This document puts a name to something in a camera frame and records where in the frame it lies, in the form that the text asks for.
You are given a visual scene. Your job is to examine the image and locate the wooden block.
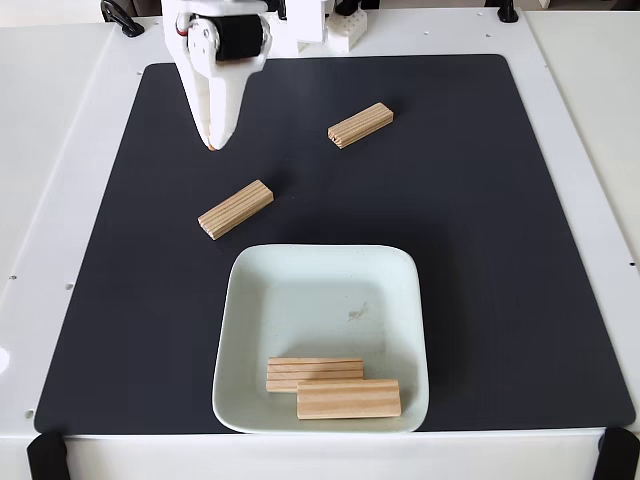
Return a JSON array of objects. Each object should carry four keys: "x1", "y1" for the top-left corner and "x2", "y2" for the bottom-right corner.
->
[
  {"x1": 295, "y1": 378, "x2": 403, "y2": 421},
  {"x1": 196, "y1": 179, "x2": 276, "y2": 242},
  {"x1": 265, "y1": 356, "x2": 365, "y2": 394},
  {"x1": 327, "y1": 102, "x2": 395, "y2": 151}
]

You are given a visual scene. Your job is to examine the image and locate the pale green square plate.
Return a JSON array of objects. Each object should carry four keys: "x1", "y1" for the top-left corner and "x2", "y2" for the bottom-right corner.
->
[{"x1": 211, "y1": 243, "x2": 431, "y2": 435}]

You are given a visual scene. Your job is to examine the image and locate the black table mat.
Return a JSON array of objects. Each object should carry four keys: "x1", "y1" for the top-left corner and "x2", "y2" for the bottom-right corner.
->
[{"x1": 33, "y1": 53, "x2": 636, "y2": 435}]

